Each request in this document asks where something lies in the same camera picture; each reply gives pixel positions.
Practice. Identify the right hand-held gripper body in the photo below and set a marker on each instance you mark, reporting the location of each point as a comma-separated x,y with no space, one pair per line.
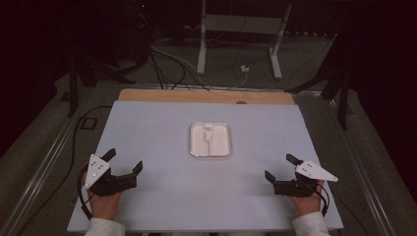
295,188

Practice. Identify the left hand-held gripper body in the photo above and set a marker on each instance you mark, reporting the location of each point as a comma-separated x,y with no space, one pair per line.
113,183

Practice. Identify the white square tray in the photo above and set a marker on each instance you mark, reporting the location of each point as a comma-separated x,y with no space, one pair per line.
196,144

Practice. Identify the person's right hand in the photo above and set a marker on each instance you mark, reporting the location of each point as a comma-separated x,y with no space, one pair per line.
308,205

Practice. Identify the white metal table frame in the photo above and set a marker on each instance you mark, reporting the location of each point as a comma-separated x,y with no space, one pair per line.
242,23

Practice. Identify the person's left hand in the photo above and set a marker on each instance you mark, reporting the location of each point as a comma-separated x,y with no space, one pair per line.
103,206

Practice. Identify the white food piece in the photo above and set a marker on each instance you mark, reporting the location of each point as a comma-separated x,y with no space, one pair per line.
208,135
208,126

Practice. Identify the pale grey table board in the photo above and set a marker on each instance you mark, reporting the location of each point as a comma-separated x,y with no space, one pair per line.
164,196

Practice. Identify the black metal stand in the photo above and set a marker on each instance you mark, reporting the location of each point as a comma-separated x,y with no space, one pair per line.
73,85
342,98

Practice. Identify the wooden skewer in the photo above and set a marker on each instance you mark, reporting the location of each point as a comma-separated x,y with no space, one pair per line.
208,149

